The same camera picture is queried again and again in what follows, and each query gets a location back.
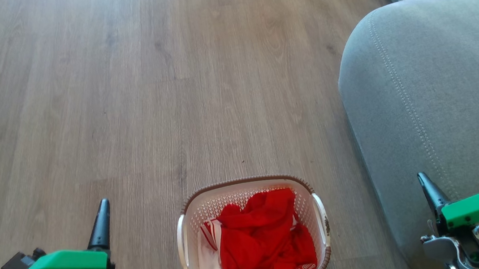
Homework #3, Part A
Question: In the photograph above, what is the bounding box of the white garment with red stripes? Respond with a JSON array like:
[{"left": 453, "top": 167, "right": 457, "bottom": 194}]
[{"left": 194, "top": 217, "right": 258, "bottom": 269}]

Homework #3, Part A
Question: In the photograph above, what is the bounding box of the white woven plastic laundry basket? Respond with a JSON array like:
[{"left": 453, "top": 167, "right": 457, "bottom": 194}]
[{"left": 171, "top": 169, "right": 336, "bottom": 269}]

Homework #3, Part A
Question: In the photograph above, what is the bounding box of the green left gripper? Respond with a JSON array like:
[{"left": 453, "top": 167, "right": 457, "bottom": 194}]
[{"left": 11, "top": 198, "right": 118, "bottom": 269}]

